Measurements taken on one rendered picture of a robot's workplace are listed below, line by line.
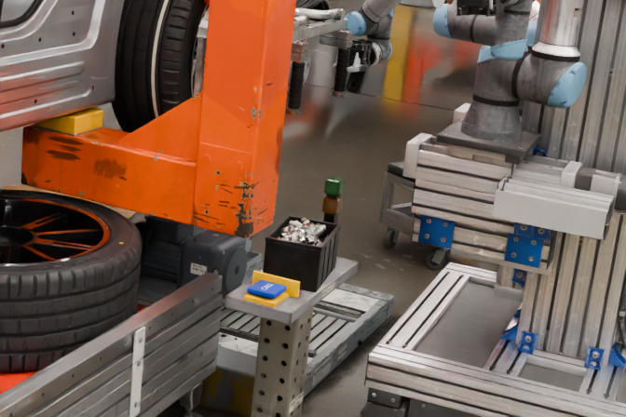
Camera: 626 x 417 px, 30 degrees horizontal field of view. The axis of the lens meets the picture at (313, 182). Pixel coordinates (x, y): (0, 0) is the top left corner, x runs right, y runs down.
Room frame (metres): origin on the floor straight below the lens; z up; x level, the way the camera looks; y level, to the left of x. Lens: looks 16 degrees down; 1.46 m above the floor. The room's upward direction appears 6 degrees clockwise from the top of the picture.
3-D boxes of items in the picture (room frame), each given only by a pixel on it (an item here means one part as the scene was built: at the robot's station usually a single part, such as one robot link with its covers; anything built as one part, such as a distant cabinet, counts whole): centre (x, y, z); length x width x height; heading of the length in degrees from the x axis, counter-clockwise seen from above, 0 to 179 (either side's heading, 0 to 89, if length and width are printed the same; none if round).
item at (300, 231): (2.71, 0.01, 0.51); 0.20 x 0.14 x 0.13; 167
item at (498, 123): (2.88, -0.43, 0.87); 0.15 x 0.15 x 0.10
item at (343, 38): (3.51, -0.02, 0.93); 0.09 x 0.05 x 0.05; 68
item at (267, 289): (2.53, 0.08, 0.47); 0.07 x 0.07 x 0.02; 68
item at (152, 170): (2.96, 0.51, 0.69); 0.52 x 0.17 x 0.35; 68
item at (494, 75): (2.88, -0.44, 0.98); 0.13 x 0.12 x 0.14; 57
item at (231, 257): (3.12, 0.38, 0.26); 0.42 x 0.18 x 0.35; 68
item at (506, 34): (2.60, -0.38, 1.11); 0.11 x 0.08 x 0.11; 57
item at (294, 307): (2.69, 0.02, 0.44); 0.43 x 0.17 x 0.03; 158
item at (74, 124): (3.02, 0.67, 0.71); 0.14 x 0.14 x 0.05; 68
